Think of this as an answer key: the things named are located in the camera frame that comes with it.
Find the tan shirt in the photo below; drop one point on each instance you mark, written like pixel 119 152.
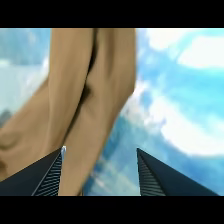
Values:
pixel 90 100

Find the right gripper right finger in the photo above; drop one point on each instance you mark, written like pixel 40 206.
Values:
pixel 160 181

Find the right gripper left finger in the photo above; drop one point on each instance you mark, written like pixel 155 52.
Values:
pixel 40 178

